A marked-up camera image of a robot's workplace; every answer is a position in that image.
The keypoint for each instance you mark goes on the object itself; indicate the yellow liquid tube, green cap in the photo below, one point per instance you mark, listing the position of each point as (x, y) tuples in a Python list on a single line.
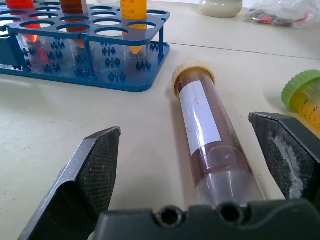
[(303, 100)]

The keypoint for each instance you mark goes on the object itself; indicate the orange-liquid tube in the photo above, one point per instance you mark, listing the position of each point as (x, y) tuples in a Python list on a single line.
[(133, 12)]

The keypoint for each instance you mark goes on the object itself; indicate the red-liquid tube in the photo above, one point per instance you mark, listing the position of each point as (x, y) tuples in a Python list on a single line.
[(28, 27)]

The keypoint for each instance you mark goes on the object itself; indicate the white ceramic jar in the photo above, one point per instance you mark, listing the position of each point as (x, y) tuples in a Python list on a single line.
[(220, 7)]

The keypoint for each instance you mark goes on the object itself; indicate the brown liquid tube, yellow cap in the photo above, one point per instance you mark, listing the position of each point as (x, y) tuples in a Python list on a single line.
[(212, 140)]

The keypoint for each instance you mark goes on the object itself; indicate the clear plastic bag of parts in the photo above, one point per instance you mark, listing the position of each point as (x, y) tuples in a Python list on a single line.
[(282, 13)]

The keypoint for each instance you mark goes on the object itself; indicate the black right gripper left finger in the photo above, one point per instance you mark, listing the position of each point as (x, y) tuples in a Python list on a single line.
[(82, 180)]

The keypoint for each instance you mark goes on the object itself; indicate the blue plastic test tube rack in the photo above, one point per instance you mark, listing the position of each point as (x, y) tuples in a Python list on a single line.
[(82, 47)]

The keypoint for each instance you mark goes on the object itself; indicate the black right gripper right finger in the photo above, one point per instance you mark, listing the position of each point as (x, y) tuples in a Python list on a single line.
[(287, 155)]

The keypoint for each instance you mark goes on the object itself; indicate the brown-liquid tube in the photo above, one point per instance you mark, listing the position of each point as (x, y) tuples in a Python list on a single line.
[(75, 17)]

